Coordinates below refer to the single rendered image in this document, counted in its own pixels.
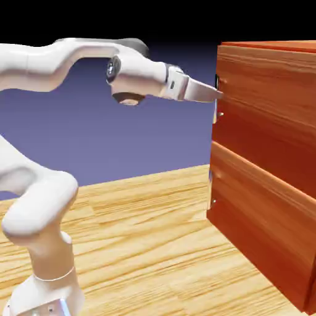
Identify silver curved door handle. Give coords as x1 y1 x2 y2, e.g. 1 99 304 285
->
206 168 217 211
212 73 225 125

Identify reddish wooden cabinet door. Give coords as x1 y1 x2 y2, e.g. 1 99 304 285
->
206 141 316 314
211 44 316 199

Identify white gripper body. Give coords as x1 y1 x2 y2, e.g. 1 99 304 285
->
183 78 224 103

